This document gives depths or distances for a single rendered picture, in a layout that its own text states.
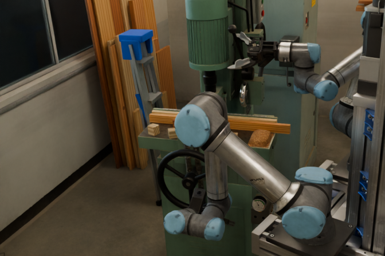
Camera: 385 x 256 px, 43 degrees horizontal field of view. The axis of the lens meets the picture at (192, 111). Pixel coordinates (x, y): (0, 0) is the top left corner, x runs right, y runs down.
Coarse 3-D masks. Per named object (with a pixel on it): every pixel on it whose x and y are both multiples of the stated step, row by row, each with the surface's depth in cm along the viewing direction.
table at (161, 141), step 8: (160, 128) 226; (144, 136) 219; (152, 136) 218; (160, 136) 218; (240, 136) 213; (248, 136) 212; (144, 144) 220; (152, 144) 218; (160, 144) 217; (168, 144) 216; (176, 144) 214; (272, 144) 207; (264, 152) 202; (272, 152) 209; (176, 160) 206; (184, 160) 205; (192, 160) 203
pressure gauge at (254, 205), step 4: (256, 196) 207; (260, 196) 206; (256, 200) 205; (260, 200) 204; (264, 200) 205; (252, 204) 206; (256, 204) 206; (260, 204) 205; (264, 204) 205; (256, 208) 207; (260, 208) 206; (264, 208) 205
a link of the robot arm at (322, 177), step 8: (304, 168) 156; (312, 168) 156; (320, 168) 156; (296, 176) 153; (304, 176) 150; (312, 176) 150; (320, 176) 150; (328, 176) 150; (304, 184) 149; (312, 184) 148; (320, 184) 149; (328, 184) 150; (328, 192) 149; (328, 200) 147; (328, 208) 154
